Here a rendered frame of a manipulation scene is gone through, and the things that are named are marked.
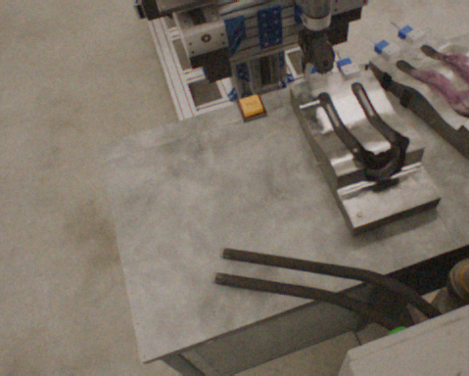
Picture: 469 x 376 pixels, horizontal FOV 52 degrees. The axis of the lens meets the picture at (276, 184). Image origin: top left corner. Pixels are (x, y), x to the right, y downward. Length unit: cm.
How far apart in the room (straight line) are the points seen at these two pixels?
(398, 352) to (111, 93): 249
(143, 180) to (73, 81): 159
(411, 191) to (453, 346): 82
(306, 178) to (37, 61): 217
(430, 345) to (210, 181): 99
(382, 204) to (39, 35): 257
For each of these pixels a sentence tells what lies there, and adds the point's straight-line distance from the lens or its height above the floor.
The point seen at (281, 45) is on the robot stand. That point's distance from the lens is 191.
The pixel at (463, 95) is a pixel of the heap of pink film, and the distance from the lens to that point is 157.
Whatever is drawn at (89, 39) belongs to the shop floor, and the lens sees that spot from 324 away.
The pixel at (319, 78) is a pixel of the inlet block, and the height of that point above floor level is 92.
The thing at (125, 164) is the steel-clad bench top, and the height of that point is 80.
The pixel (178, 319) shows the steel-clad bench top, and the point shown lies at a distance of 132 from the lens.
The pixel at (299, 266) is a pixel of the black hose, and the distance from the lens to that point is 124.
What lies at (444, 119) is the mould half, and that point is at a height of 87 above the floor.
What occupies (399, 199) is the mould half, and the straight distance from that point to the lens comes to 137.
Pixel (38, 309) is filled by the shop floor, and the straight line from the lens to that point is 241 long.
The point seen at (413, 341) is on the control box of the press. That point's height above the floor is 147.
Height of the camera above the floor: 205
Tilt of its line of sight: 60 degrees down
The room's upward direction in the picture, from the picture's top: 6 degrees counter-clockwise
